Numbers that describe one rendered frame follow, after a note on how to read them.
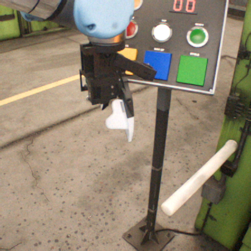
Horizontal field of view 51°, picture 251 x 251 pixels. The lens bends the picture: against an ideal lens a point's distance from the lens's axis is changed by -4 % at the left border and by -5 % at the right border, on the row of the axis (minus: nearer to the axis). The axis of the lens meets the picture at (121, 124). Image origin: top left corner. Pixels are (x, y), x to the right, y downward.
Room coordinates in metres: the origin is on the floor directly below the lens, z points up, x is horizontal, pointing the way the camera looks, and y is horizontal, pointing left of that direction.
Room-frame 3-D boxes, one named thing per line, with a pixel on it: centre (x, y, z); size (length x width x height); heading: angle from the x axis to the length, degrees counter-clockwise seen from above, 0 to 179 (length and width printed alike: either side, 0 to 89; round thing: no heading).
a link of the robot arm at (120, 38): (0.52, 0.03, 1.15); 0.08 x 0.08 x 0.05
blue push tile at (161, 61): (0.72, -0.10, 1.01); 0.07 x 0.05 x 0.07; 70
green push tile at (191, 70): (0.69, -0.19, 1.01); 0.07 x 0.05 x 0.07; 70
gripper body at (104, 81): (0.52, 0.04, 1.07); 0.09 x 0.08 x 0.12; 116
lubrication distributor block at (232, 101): (0.85, -0.42, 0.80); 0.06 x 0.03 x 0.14; 45
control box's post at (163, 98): (0.84, -0.15, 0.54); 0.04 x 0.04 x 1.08; 45
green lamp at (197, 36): (0.73, -0.21, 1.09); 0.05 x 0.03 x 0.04; 45
